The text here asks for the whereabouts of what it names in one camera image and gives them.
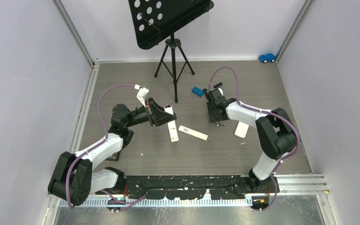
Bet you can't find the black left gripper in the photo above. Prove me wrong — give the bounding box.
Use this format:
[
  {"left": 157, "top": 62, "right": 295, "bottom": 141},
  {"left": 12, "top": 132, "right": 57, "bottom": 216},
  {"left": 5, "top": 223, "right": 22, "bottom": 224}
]
[{"left": 125, "top": 97, "right": 176, "bottom": 128}]

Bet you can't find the white remote control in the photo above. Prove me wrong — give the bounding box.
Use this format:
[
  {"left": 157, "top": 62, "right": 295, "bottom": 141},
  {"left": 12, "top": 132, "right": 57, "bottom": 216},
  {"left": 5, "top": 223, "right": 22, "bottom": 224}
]
[{"left": 165, "top": 105, "right": 179, "bottom": 142}]

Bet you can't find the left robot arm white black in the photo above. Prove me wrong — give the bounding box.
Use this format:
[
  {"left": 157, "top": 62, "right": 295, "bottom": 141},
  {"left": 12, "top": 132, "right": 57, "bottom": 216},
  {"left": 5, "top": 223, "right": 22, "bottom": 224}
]
[{"left": 47, "top": 97, "right": 177, "bottom": 206}]

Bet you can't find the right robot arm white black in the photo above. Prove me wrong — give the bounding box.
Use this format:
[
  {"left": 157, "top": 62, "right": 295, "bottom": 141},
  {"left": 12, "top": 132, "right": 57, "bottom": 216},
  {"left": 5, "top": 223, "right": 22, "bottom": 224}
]
[{"left": 203, "top": 88, "right": 300, "bottom": 192}]

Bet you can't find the blue toy brick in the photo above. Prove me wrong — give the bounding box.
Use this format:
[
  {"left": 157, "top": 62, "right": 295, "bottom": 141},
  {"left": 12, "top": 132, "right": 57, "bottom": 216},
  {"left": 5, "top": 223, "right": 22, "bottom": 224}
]
[{"left": 191, "top": 87, "right": 204, "bottom": 97}]

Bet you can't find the white rectangular box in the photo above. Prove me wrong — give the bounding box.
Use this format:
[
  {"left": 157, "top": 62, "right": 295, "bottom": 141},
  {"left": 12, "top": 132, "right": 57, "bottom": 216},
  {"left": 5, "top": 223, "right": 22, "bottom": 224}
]
[{"left": 179, "top": 126, "right": 208, "bottom": 141}]

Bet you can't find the blue toy car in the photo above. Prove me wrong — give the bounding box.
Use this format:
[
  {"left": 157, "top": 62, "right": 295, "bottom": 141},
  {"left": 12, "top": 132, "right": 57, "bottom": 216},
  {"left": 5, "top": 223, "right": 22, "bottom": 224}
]
[{"left": 258, "top": 53, "right": 277, "bottom": 63}]

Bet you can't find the black music stand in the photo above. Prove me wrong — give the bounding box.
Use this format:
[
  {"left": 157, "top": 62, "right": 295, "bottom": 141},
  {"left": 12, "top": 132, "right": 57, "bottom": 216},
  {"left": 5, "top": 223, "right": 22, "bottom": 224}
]
[{"left": 128, "top": 0, "right": 214, "bottom": 103}]

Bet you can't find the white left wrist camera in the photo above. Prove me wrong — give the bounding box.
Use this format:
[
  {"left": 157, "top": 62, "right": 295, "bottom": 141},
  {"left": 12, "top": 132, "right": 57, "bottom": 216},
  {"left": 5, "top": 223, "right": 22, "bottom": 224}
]
[{"left": 134, "top": 84, "right": 150, "bottom": 107}]

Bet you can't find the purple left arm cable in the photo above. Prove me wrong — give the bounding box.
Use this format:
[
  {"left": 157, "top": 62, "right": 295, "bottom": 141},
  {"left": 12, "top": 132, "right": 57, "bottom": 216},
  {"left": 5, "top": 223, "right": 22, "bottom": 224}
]
[{"left": 66, "top": 83, "right": 148, "bottom": 213}]

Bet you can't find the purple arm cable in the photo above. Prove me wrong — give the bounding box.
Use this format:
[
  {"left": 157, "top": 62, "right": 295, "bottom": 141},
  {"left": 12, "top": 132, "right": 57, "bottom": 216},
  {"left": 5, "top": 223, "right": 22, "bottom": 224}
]
[
  {"left": 208, "top": 67, "right": 302, "bottom": 212},
  {"left": 66, "top": 83, "right": 148, "bottom": 213}
]

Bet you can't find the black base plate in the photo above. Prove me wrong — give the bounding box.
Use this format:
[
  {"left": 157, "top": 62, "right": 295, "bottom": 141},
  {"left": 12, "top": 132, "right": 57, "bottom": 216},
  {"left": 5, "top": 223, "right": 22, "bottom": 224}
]
[{"left": 106, "top": 175, "right": 279, "bottom": 200}]

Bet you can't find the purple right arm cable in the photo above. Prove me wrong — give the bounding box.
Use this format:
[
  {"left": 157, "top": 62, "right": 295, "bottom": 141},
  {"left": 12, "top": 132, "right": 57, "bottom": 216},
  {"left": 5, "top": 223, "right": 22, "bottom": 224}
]
[{"left": 208, "top": 67, "right": 302, "bottom": 212}]

